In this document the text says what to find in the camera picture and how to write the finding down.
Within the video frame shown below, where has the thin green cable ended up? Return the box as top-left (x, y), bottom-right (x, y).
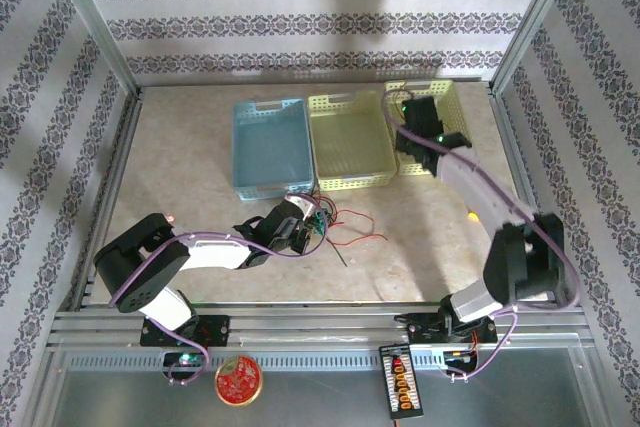
top-left (310, 206), bottom-right (337, 236)

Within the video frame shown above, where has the thin black cable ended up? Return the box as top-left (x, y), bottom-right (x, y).
top-left (324, 239), bottom-right (349, 268)

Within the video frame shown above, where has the thin red cable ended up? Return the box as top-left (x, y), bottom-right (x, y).
top-left (327, 234), bottom-right (390, 248)
top-left (324, 207), bottom-right (375, 226)

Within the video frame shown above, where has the yellow-green plastic basket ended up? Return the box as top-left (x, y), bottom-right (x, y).
top-left (383, 79), bottom-right (476, 178)

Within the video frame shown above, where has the pale yellow plastic basket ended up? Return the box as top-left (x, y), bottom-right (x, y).
top-left (305, 89), bottom-right (399, 193)

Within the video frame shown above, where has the blue plastic basket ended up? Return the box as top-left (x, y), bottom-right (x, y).
top-left (231, 98), bottom-right (317, 203)

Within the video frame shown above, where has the red round tin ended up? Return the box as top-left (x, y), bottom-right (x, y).
top-left (214, 355), bottom-right (264, 407)

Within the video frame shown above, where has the small controller board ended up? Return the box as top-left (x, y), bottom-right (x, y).
top-left (162, 351), bottom-right (209, 373)
top-left (442, 349), bottom-right (479, 373)

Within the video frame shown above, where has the black power distribution board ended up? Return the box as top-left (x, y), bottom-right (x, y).
top-left (379, 344), bottom-right (425, 419)

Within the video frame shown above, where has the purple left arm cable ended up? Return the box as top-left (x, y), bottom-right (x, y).
top-left (108, 194), bottom-right (329, 387)

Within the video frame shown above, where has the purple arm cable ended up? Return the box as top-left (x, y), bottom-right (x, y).
top-left (108, 194), bottom-right (329, 387)
top-left (382, 89), bottom-right (581, 382)

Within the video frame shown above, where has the aluminium front rail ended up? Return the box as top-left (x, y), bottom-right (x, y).
top-left (47, 302), bottom-right (589, 348)

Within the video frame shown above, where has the aluminium side rail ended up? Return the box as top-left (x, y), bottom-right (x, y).
top-left (482, 79), bottom-right (569, 306)
top-left (69, 86), bottom-right (146, 311)

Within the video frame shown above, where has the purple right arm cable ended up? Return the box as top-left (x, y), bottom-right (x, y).
top-left (382, 89), bottom-right (581, 382)

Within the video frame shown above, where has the slotted metal cable duct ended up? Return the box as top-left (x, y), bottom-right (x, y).
top-left (59, 349), bottom-right (581, 373)

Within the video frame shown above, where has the aluminium frame post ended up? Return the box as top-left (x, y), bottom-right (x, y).
top-left (39, 0), bottom-right (141, 96)
top-left (490, 0), bottom-right (589, 96)

